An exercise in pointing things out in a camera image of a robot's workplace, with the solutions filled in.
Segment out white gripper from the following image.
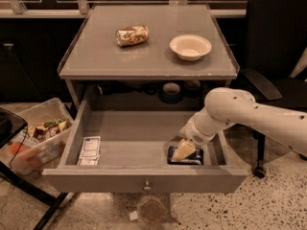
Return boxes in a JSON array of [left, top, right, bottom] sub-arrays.
[[172, 113, 214, 162]]

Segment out black cable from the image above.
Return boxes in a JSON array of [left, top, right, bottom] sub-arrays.
[[8, 126, 29, 171]]

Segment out black office chair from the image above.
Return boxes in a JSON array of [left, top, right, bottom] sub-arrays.
[[230, 0, 307, 111]]

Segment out shiny foil snack bag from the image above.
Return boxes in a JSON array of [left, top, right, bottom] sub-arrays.
[[116, 25, 149, 47]]

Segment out open grey top drawer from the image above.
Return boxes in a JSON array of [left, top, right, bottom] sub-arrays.
[[43, 85, 248, 193]]

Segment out blue rxbar blueberry bar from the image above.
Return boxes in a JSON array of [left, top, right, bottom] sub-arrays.
[[167, 146, 203, 165]]

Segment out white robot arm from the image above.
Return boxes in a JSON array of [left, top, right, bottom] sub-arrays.
[[173, 87, 307, 162]]

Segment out clear jar on floor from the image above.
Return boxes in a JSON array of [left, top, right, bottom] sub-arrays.
[[137, 194, 170, 224]]

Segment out white paper bowl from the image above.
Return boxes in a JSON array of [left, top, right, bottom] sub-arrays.
[[169, 34, 212, 61]]

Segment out dark tape roll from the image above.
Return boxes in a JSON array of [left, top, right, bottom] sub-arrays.
[[159, 82, 182, 104], [183, 80, 201, 98]]

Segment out grey cabinet with counter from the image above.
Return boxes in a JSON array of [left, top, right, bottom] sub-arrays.
[[59, 5, 239, 105]]

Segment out metal drawer knob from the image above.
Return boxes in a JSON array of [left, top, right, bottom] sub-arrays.
[[142, 181, 152, 192]]

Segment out white packets in drawer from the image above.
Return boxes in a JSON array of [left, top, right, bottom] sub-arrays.
[[78, 136, 100, 165]]

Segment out clear plastic snack bin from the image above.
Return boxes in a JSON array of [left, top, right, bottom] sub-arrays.
[[0, 98, 74, 175]]

